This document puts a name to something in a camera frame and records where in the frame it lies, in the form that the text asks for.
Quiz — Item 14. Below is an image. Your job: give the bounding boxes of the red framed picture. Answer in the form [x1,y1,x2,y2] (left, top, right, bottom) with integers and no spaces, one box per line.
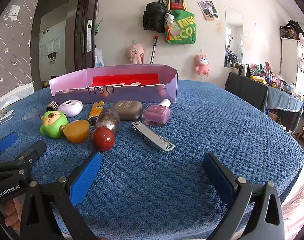
[168,0,186,12]

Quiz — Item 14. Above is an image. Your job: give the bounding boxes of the clear plastic piece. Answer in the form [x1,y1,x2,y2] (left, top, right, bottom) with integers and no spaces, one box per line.
[22,111,43,126]

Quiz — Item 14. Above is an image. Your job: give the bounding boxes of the striped black cap bottle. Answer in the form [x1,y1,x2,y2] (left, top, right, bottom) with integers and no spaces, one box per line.
[45,101,59,112]

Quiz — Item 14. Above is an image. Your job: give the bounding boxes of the dark bags on cabinet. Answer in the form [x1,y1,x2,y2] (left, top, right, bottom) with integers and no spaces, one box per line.
[279,20,304,40]

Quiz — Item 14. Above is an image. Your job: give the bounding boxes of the white flat object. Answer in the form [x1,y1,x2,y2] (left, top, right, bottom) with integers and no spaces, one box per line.
[0,110,15,130]

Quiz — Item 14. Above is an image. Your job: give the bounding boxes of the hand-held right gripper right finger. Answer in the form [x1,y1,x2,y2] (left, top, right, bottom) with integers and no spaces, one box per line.
[203,152,285,240]

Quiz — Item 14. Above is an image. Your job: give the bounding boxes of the black backpack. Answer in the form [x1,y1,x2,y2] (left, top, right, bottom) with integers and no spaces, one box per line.
[143,0,167,33]

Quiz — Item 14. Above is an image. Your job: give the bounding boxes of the pink nail polish bottle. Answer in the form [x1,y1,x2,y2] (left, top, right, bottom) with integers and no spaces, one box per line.
[142,99,171,127]

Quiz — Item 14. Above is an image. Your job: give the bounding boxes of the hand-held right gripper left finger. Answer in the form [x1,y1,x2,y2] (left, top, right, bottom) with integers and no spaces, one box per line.
[19,152,103,240]

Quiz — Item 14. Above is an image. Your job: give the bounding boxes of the purple cardboard box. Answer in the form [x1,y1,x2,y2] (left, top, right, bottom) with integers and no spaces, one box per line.
[48,64,179,105]

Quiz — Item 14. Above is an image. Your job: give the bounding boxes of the dark wooden door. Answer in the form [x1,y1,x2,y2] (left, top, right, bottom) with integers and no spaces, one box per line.
[75,0,102,72]

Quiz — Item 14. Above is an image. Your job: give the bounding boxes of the white cabinet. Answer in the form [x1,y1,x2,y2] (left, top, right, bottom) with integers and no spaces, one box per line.
[279,37,304,98]

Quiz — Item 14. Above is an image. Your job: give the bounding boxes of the wall mirror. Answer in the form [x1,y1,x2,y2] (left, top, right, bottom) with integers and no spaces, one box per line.
[224,5,243,68]

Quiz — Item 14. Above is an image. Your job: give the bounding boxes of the red stone ball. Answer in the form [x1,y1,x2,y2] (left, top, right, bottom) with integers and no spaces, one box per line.
[91,127,115,152]

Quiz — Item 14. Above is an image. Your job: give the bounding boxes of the person's left hand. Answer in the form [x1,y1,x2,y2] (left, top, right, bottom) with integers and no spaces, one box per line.
[3,196,22,232]

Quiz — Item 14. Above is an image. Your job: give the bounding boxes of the silver nail clipper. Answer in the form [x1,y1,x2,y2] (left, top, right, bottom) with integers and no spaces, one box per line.
[131,121,175,153]

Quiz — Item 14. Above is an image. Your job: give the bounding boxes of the table with dark cloth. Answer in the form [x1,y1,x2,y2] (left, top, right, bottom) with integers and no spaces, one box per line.
[225,72,303,133]

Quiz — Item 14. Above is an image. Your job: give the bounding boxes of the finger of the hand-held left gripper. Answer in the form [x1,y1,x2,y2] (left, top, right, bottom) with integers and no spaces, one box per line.
[14,140,47,173]
[0,132,19,160]

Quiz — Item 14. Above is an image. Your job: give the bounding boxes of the green tote bag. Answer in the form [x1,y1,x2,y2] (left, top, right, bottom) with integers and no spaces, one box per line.
[165,10,197,45]

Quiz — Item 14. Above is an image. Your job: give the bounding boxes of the green toy figure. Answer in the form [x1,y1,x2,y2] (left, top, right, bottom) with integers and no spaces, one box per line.
[40,110,68,139]

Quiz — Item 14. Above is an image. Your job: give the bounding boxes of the clutter of small bottles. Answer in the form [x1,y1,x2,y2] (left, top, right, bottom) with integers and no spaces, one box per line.
[232,61,302,98]

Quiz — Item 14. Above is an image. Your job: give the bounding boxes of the plastic bag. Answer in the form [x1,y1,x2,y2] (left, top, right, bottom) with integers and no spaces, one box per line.
[94,47,104,68]

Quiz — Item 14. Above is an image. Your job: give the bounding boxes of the metal stick with orange grip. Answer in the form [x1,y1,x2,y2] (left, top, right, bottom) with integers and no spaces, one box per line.
[149,35,159,65]

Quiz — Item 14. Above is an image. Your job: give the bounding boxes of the pink plush toy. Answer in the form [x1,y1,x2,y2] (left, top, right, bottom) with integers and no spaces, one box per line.
[127,42,144,65]
[195,54,210,75]

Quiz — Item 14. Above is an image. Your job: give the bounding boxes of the wall photo collage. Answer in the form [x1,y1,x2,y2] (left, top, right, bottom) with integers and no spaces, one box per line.
[198,0,220,21]

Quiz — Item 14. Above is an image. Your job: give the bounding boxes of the pink blanket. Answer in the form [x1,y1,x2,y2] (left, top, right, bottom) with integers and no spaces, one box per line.
[280,177,304,240]

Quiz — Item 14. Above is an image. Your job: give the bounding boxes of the orange round container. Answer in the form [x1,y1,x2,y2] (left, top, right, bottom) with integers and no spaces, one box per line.
[63,120,90,144]

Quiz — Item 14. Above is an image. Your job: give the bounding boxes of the brown compact case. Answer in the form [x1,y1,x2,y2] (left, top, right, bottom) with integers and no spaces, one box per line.
[111,100,142,121]

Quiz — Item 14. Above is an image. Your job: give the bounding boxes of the white oval case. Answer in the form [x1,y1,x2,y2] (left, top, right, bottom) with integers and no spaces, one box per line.
[58,100,83,118]

